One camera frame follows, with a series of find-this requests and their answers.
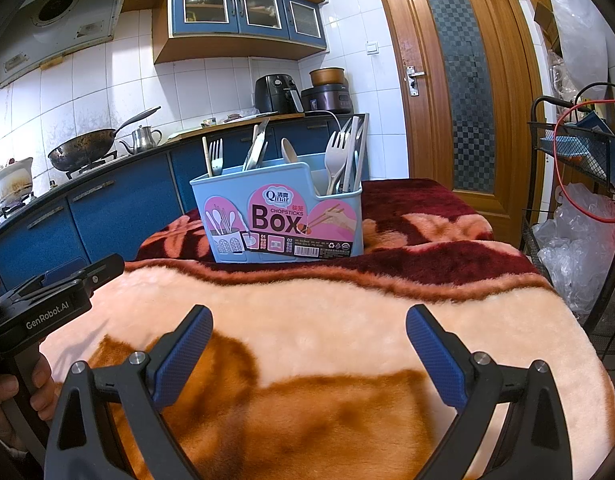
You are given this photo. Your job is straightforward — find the dark rice cooker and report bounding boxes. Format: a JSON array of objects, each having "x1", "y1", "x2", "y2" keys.
[{"x1": 300, "y1": 85, "x2": 353, "y2": 115}]

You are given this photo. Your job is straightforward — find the wooden door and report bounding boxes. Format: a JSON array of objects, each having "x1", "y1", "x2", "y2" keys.
[{"x1": 370, "y1": 0, "x2": 548, "y2": 246}]

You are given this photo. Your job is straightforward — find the printed plush blanket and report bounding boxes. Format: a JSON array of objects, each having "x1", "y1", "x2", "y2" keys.
[{"x1": 40, "y1": 178, "x2": 615, "y2": 480}]

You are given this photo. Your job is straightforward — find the light blue utensil box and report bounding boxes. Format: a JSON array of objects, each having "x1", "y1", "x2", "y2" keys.
[{"x1": 190, "y1": 152, "x2": 364, "y2": 264}]

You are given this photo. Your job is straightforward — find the cream plastic fork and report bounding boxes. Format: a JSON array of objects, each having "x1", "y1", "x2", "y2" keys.
[{"x1": 325, "y1": 131, "x2": 351, "y2": 196}]

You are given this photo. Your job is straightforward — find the black wire rack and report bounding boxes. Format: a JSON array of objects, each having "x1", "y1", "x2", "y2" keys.
[{"x1": 520, "y1": 95, "x2": 615, "y2": 361}]

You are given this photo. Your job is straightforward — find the brown pot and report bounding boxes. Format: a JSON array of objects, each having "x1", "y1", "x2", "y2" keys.
[{"x1": 309, "y1": 67, "x2": 347, "y2": 87}]

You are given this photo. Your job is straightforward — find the person's left hand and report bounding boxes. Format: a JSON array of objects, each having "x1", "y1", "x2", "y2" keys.
[{"x1": 0, "y1": 357, "x2": 58, "y2": 444}]

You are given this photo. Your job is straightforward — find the gas stove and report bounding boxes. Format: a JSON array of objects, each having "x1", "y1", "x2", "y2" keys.
[{"x1": 0, "y1": 149, "x2": 120, "y2": 216}]

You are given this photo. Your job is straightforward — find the black wok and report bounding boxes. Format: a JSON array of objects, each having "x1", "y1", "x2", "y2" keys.
[{"x1": 48, "y1": 106, "x2": 162, "y2": 172}]

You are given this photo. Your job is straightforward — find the metal door handle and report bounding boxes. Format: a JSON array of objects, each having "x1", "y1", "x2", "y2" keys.
[{"x1": 405, "y1": 66, "x2": 427, "y2": 97}]

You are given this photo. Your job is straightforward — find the black air fryer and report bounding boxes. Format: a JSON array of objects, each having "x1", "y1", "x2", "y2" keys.
[{"x1": 254, "y1": 74, "x2": 304, "y2": 116}]

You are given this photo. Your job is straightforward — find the grey range hood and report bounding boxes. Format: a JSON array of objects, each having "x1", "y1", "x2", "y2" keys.
[{"x1": 0, "y1": 0, "x2": 135, "y2": 88}]

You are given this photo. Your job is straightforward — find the blue glass-door wall cabinet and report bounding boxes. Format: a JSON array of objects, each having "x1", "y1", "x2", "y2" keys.
[{"x1": 152, "y1": 0, "x2": 328, "y2": 65}]

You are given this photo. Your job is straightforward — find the white power cable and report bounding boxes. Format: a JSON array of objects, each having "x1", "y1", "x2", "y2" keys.
[{"x1": 312, "y1": 110, "x2": 341, "y2": 133}]

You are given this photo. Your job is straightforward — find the clear plastic bags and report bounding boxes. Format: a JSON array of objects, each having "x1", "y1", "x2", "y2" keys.
[{"x1": 532, "y1": 182, "x2": 615, "y2": 311}]

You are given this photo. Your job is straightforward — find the white plastic bag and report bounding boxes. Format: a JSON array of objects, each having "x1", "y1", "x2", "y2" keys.
[{"x1": 550, "y1": 0, "x2": 613, "y2": 88}]

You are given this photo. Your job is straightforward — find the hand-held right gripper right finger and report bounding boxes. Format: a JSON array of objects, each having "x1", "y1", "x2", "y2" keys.
[{"x1": 406, "y1": 304, "x2": 573, "y2": 480}]

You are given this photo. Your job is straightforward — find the wooden cutting board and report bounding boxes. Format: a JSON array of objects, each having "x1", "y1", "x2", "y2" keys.
[{"x1": 167, "y1": 112, "x2": 308, "y2": 141}]

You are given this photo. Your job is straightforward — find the metal kettle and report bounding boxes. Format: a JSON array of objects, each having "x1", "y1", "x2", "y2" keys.
[{"x1": 118, "y1": 125, "x2": 163, "y2": 155}]

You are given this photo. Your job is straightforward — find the wooden wall shelf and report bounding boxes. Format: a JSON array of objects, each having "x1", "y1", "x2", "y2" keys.
[{"x1": 510, "y1": 0, "x2": 563, "y2": 61}]

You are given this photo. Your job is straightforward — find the red cable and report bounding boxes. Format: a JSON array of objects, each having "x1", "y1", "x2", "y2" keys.
[{"x1": 553, "y1": 100, "x2": 615, "y2": 223}]

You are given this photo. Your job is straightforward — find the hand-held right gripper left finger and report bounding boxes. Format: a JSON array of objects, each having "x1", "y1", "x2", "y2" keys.
[{"x1": 44, "y1": 304, "x2": 214, "y2": 480}]

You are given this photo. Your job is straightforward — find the blue basket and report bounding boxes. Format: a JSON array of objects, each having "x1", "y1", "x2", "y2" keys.
[{"x1": 540, "y1": 110, "x2": 613, "y2": 161}]

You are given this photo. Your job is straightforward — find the white pot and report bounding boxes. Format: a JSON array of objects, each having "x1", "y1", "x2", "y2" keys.
[{"x1": 0, "y1": 156, "x2": 35, "y2": 208}]

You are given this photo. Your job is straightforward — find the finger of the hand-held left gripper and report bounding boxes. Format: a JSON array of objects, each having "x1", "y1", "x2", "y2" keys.
[
  {"x1": 80, "y1": 254, "x2": 126, "y2": 289},
  {"x1": 0, "y1": 259, "x2": 86, "y2": 304}
]

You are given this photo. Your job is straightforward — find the white chopstick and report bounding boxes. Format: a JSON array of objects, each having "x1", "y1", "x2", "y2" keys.
[
  {"x1": 360, "y1": 113, "x2": 371, "y2": 186},
  {"x1": 351, "y1": 115, "x2": 363, "y2": 188}
]

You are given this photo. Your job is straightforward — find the blue base cabinets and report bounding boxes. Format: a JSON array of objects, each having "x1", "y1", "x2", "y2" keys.
[{"x1": 0, "y1": 112, "x2": 371, "y2": 293}]

